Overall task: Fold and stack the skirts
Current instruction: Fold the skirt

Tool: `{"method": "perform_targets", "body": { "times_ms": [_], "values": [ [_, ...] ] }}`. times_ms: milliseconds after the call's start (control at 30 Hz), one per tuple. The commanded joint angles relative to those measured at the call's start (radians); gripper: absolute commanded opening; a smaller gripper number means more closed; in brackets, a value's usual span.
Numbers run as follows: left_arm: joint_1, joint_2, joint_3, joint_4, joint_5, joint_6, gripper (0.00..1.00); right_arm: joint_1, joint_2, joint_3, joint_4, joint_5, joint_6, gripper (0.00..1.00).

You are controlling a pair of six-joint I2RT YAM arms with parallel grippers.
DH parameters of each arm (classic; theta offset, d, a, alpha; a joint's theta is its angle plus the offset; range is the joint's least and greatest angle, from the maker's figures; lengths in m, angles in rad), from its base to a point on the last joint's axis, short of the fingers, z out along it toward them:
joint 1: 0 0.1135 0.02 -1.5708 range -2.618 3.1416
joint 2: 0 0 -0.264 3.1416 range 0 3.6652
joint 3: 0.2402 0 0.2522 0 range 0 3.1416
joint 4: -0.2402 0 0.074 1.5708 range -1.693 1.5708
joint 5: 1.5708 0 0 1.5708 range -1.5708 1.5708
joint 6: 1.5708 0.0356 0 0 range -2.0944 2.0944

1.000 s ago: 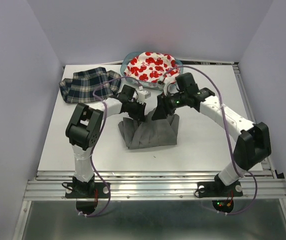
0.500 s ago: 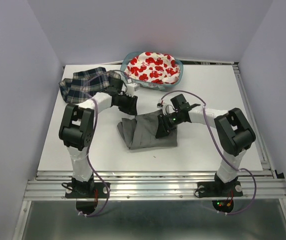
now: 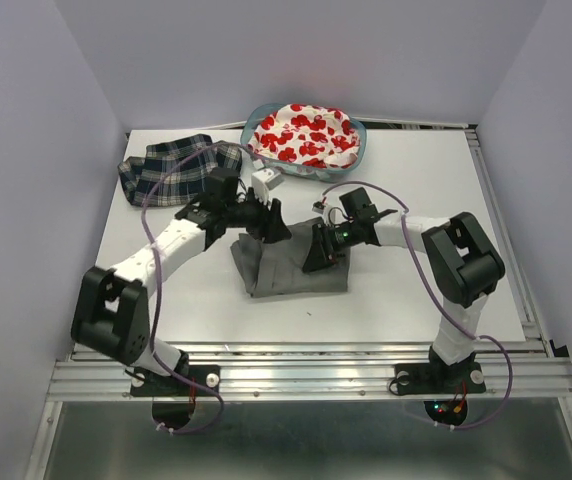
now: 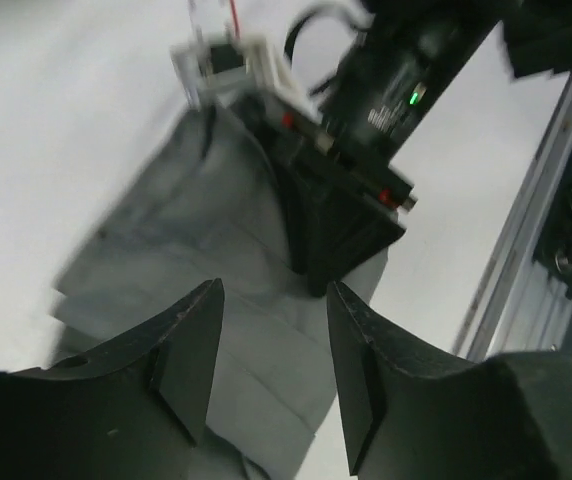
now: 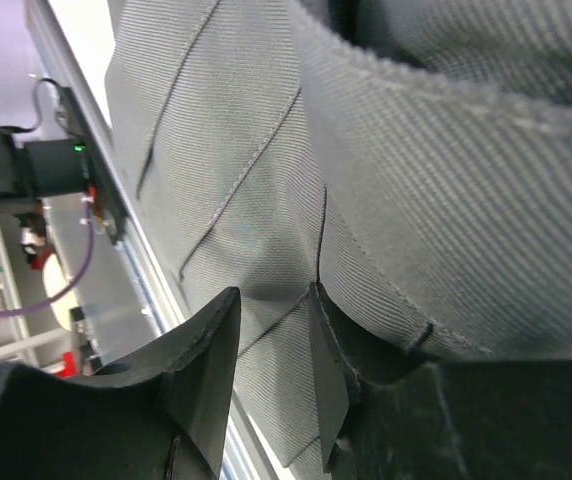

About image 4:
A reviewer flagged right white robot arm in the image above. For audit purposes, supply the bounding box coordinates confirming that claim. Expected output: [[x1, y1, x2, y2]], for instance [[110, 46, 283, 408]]
[[265, 1, 572, 297]]

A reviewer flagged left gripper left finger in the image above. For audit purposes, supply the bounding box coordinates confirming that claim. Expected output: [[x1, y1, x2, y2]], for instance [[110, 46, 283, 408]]
[[10, 280, 224, 448]]

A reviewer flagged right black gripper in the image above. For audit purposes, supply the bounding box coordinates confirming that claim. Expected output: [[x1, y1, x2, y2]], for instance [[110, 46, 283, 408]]
[[265, 99, 414, 296]]

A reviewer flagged aluminium frame rail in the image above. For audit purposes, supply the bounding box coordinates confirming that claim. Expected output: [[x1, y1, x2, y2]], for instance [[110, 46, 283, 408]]
[[451, 74, 572, 361]]

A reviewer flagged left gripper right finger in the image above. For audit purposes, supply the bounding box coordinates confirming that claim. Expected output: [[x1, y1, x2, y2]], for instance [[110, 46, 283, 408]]
[[327, 283, 496, 475]]

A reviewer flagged grey skirt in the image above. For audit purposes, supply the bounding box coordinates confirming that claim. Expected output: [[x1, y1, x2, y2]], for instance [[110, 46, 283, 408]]
[[50, 102, 392, 480]]

